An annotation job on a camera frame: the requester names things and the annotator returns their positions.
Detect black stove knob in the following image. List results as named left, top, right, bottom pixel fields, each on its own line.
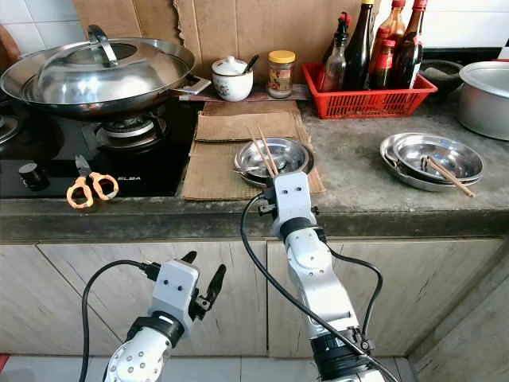
left=18, top=162, right=50, bottom=192

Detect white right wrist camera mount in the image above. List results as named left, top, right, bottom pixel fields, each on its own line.
left=273, top=170, right=319, bottom=240

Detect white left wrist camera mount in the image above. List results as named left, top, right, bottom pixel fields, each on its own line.
left=151, top=259, right=201, bottom=319

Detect glass jar yellow lid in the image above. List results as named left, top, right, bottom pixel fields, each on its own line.
left=267, top=50, right=297, bottom=99

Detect wooden chopstick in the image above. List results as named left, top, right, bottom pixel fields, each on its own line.
left=423, top=155, right=476, bottom=198
left=245, top=127, right=276, bottom=179
left=256, top=125, right=282, bottom=177

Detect steel wok lid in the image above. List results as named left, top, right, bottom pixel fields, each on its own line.
left=22, top=25, right=192, bottom=104

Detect small red capped bottle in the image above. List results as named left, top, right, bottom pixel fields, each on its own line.
left=368, top=40, right=398, bottom=90

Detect steel gas burner ring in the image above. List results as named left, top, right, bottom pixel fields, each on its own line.
left=93, top=115, right=164, bottom=152

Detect red plastic basket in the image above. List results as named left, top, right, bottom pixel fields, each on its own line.
left=301, top=62, right=438, bottom=120

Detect black stone bowl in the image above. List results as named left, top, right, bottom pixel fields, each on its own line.
left=420, top=60, right=466, bottom=97

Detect dark bottle red neck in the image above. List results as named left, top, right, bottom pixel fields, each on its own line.
left=392, top=0, right=429, bottom=90

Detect folded cardboard mat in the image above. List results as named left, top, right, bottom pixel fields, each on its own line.
left=191, top=102, right=303, bottom=144

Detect tall dark sauce bottle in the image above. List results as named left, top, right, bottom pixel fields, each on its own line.
left=344, top=0, right=379, bottom=91

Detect amber bottle red cap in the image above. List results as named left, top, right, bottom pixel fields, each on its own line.
left=375, top=0, right=408, bottom=68

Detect flat cardboard mat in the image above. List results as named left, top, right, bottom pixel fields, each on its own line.
left=181, top=139, right=325, bottom=201

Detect brown cardboard wall sheet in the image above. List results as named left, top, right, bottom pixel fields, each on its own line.
left=72, top=0, right=375, bottom=85

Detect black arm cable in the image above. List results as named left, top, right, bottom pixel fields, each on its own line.
left=80, top=259, right=161, bottom=382
left=239, top=193, right=408, bottom=382
left=326, top=248, right=385, bottom=335

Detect clear bottle black cap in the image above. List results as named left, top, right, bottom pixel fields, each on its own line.
left=322, top=12, right=351, bottom=92

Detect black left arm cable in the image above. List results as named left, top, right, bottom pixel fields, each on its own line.
left=80, top=259, right=161, bottom=382

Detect white ceramic lidded jar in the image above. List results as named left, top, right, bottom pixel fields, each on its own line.
left=212, top=56, right=254, bottom=103

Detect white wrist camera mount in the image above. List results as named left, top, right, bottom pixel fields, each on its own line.
left=151, top=259, right=201, bottom=319
left=273, top=170, right=319, bottom=240

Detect large steel wok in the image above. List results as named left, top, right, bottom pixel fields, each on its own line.
left=1, top=37, right=212, bottom=120

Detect round wooden cutting board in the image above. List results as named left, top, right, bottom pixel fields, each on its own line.
left=0, top=24, right=21, bottom=74

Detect aluminium cooking pot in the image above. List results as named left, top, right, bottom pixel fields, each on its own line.
left=457, top=60, right=509, bottom=142

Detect black glass gas stove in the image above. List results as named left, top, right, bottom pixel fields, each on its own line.
left=0, top=97, right=202, bottom=200

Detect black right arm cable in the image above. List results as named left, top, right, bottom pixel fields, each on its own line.
left=326, top=248, right=385, bottom=335
left=239, top=193, right=408, bottom=382

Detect orange handled scissors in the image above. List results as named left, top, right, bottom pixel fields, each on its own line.
left=67, top=154, right=120, bottom=210

